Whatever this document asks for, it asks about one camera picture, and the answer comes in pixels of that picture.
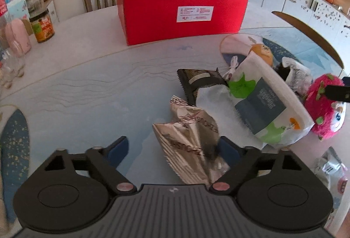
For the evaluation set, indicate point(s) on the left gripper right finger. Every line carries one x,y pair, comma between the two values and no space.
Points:
241,162

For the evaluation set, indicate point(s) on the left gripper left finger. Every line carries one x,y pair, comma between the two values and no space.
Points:
103,163

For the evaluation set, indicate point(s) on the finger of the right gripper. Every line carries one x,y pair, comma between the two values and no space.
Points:
338,93

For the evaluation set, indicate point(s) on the pink plush toy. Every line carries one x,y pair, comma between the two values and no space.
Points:
328,115

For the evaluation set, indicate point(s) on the silver snack bag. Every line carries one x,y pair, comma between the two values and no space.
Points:
189,143

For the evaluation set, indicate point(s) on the white tissue pack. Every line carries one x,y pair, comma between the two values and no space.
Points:
256,108

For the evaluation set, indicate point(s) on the white pink snack bag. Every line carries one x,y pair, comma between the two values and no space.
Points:
332,172

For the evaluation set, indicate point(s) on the yellow plush toy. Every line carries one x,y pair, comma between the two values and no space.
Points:
263,52

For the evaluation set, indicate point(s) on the dark brown snack packet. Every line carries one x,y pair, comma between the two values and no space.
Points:
194,79

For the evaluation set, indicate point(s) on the white cabinet row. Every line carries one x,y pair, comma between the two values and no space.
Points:
327,21

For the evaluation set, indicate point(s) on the orange label jar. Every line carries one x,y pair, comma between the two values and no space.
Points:
42,26

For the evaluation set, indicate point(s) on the pink small bottle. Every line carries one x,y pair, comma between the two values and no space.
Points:
17,37

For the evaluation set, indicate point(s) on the red cardboard box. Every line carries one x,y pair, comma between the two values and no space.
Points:
146,21

